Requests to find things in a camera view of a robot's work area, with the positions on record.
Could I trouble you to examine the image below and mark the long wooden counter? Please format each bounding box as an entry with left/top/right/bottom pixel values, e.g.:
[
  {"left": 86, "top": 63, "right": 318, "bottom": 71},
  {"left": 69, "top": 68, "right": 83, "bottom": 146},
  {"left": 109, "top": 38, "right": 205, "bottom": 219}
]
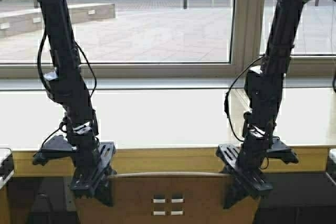
[{"left": 0, "top": 89, "right": 336, "bottom": 176}]

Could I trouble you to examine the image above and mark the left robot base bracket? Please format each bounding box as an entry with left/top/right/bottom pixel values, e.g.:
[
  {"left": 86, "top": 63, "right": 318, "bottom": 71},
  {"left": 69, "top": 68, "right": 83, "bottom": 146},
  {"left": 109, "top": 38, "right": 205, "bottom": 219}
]
[{"left": 1, "top": 147, "right": 15, "bottom": 189}]

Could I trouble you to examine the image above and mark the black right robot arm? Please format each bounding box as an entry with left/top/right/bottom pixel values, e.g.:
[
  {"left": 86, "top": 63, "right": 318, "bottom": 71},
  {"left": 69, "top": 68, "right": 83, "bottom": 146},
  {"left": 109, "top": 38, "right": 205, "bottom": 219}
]
[{"left": 216, "top": 0, "right": 311, "bottom": 209}]

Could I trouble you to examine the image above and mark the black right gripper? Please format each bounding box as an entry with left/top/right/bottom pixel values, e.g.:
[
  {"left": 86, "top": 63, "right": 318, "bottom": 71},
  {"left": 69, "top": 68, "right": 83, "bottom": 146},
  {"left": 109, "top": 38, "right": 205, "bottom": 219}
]
[{"left": 216, "top": 129, "right": 273, "bottom": 209}]

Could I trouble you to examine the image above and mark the wooden chair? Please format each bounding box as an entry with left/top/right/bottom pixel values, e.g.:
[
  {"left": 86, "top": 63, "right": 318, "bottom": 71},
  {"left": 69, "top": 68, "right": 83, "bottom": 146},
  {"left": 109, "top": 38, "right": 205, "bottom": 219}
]
[
  {"left": 75, "top": 172, "right": 260, "bottom": 223},
  {"left": 26, "top": 193, "right": 56, "bottom": 224}
]

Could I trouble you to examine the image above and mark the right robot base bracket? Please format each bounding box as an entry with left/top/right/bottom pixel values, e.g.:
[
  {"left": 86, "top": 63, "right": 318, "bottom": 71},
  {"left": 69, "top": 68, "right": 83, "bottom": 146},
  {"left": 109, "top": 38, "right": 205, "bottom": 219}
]
[{"left": 325, "top": 148, "right": 335, "bottom": 186}]

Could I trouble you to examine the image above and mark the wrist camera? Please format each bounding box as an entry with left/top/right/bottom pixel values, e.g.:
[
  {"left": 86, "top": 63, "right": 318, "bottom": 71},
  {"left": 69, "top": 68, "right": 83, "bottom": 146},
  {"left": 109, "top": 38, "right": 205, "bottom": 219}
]
[
  {"left": 266, "top": 136, "right": 299, "bottom": 164},
  {"left": 32, "top": 135, "right": 77, "bottom": 166}
]

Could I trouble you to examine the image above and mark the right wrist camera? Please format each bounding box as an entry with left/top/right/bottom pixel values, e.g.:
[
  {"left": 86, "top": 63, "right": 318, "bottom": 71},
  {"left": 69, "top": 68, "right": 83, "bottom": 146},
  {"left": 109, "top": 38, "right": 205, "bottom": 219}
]
[{"left": 266, "top": 136, "right": 299, "bottom": 164}]

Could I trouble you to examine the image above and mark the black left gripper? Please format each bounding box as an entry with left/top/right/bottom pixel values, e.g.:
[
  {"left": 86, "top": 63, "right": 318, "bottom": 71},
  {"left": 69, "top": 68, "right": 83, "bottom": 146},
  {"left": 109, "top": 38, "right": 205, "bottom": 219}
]
[{"left": 70, "top": 126, "right": 117, "bottom": 207}]

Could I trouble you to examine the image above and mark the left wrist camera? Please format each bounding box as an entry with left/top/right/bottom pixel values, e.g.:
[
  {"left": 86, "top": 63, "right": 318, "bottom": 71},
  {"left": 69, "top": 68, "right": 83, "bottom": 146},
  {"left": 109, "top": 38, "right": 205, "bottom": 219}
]
[{"left": 32, "top": 135, "right": 77, "bottom": 166}]

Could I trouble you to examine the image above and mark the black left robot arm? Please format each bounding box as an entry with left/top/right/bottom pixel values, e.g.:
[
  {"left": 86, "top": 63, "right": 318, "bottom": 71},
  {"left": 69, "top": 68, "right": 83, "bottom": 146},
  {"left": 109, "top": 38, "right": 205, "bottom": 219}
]
[{"left": 33, "top": 0, "right": 116, "bottom": 207}]

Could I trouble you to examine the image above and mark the window frame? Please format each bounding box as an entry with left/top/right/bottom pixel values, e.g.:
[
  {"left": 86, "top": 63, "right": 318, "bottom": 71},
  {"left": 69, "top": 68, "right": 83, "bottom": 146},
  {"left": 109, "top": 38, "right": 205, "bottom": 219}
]
[{"left": 1, "top": 0, "right": 335, "bottom": 87}]

